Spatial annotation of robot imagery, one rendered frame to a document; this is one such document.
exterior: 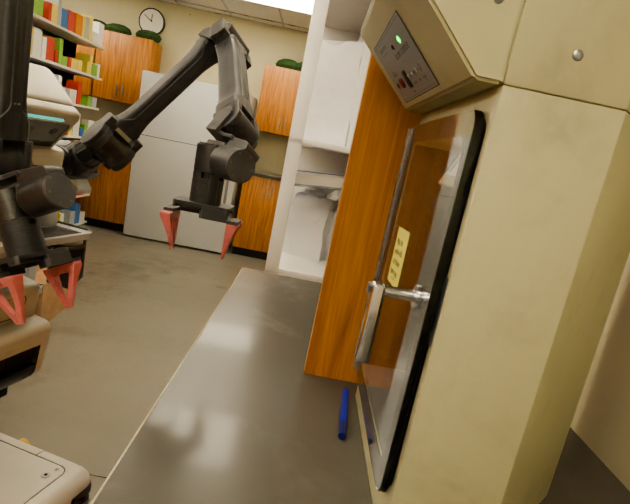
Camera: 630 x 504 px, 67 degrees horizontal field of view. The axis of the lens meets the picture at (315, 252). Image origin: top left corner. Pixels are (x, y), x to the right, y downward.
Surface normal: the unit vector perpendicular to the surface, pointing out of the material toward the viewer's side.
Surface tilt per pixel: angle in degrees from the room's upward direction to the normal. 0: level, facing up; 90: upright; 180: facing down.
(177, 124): 90
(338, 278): 90
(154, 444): 0
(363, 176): 90
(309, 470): 0
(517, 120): 90
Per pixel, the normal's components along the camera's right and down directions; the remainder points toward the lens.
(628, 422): -0.98, -0.19
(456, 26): 0.00, 0.20
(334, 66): -0.38, -0.03
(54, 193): 0.93, -0.22
